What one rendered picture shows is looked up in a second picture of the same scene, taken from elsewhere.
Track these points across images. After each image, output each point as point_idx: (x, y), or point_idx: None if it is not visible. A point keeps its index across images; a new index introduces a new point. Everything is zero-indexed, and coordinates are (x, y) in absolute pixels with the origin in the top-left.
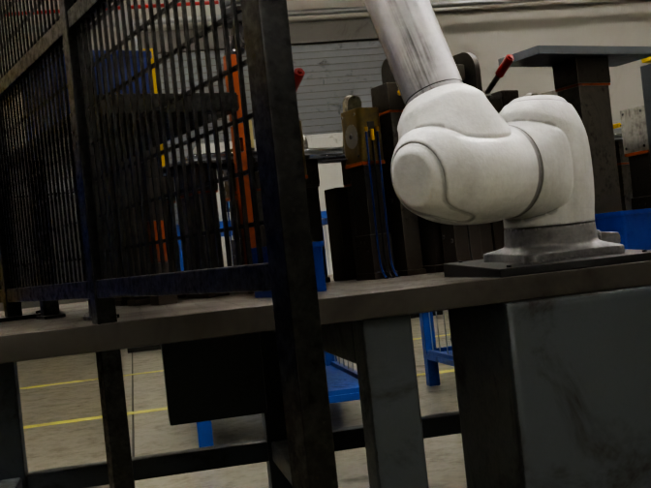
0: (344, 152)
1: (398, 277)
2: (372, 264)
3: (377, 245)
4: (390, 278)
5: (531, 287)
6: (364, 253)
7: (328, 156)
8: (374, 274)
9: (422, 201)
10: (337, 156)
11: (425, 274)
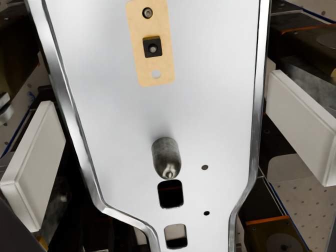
0: (58, 177)
1: (23, 103)
2: (39, 93)
3: (28, 108)
4: (20, 94)
5: None
6: (50, 97)
7: (202, 198)
8: (37, 88)
9: None
10: (210, 212)
11: (18, 125)
